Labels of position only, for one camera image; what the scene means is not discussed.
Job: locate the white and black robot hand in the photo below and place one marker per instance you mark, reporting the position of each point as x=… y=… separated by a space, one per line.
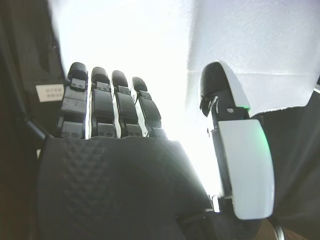
x=112 y=187

